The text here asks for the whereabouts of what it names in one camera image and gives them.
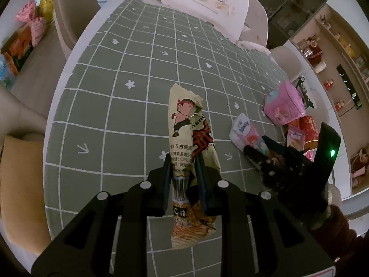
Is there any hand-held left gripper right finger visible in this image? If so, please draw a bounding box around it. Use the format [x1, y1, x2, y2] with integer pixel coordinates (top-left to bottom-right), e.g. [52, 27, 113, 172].
[196, 151, 336, 277]

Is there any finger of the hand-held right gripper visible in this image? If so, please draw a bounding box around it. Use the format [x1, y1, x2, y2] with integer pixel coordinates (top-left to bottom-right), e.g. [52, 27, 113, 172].
[243, 145, 278, 186]
[261, 135, 304, 166]

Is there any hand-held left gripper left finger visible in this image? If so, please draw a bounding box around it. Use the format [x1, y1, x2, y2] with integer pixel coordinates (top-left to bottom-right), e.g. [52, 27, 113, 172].
[31, 152, 173, 277]

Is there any pink snack packet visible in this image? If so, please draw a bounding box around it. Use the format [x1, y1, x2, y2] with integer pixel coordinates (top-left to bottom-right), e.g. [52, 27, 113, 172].
[286, 126, 307, 151]

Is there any white pink tissue packet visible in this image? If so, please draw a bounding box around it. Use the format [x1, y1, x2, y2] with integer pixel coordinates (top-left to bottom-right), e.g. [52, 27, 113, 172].
[230, 113, 272, 154]

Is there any beige cartoon snack packet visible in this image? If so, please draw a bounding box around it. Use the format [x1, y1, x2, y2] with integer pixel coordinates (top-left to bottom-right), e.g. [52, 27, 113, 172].
[168, 83, 222, 249]

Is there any person's right forearm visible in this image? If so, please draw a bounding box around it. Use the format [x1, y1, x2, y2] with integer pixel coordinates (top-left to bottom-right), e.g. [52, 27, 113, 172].
[313, 204, 359, 262]

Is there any red snack can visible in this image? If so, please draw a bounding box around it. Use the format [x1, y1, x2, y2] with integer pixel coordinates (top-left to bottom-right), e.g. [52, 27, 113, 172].
[298, 116, 319, 150]

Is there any pink gift bag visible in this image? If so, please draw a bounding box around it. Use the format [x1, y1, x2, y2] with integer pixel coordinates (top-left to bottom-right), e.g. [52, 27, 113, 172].
[15, 1, 47, 47]
[264, 80, 307, 126]

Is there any black folding stand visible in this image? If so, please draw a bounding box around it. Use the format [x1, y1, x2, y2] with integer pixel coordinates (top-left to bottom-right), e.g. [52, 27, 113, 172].
[293, 76, 315, 109]

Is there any large red figurine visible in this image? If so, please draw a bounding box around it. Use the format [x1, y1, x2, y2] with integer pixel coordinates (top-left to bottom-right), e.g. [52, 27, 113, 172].
[305, 35, 324, 60]

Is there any green checked tablecloth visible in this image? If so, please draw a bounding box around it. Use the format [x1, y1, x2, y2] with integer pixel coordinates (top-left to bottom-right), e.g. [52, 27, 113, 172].
[43, 0, 292, 277]

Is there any glass door cabinet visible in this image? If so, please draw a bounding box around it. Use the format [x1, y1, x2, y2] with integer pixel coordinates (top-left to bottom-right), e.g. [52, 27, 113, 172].
[258, 0, 351, 42]

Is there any beige chair with tan cushion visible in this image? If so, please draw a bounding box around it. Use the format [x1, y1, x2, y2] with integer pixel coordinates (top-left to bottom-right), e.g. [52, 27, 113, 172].
[0, 87, 53, 256]

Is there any orange cardboard box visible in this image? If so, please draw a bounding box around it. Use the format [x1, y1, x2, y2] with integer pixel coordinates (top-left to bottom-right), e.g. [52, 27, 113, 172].
[0, 24, 34, 75]

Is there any yellow gift bag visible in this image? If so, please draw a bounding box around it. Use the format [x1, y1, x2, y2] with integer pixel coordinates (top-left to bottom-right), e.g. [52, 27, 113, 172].
[39, 0, 56, 24]

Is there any wooden wall shelf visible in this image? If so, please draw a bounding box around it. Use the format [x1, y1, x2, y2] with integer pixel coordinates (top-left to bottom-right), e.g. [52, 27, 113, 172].
[290, 4, 369, 198]

